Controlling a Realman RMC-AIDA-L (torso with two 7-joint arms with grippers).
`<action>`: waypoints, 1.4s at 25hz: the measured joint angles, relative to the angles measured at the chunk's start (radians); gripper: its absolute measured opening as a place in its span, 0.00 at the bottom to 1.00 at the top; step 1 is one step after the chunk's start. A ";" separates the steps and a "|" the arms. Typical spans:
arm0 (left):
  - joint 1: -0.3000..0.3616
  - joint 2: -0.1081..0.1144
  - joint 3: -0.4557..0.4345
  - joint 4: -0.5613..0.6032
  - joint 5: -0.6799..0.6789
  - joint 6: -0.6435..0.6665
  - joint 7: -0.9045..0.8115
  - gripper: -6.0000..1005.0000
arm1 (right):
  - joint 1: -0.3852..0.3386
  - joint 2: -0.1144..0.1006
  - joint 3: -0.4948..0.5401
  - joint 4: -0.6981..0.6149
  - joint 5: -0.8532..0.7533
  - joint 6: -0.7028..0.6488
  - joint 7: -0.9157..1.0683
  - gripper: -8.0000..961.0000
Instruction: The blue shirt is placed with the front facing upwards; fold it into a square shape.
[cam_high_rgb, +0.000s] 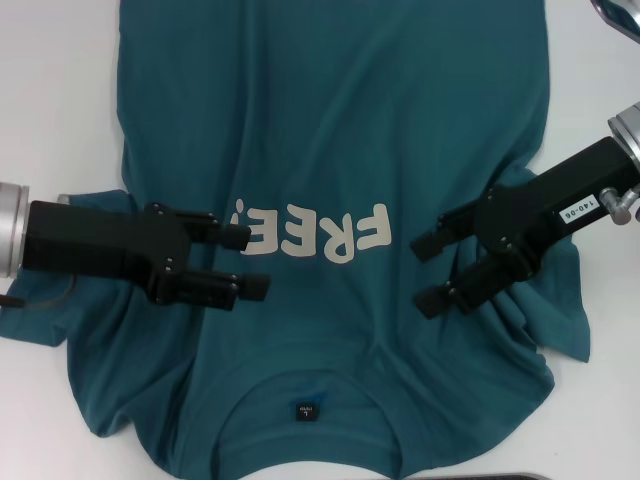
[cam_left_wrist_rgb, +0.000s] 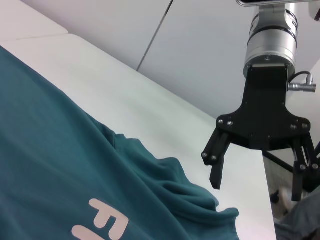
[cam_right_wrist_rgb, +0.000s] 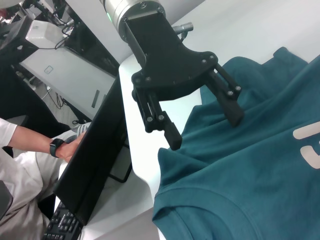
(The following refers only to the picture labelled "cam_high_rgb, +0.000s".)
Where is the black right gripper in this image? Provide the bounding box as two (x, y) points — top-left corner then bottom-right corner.
(409, 135), (640, 320)

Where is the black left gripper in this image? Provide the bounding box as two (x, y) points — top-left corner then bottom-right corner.
(27, 199), (272, 312)

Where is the teal T-shirt with white print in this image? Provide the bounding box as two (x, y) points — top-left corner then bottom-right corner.
(0, 0), (592, 480)

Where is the right gripper cable with connector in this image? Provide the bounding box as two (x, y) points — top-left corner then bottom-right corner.
(599, 185), (640, 227)

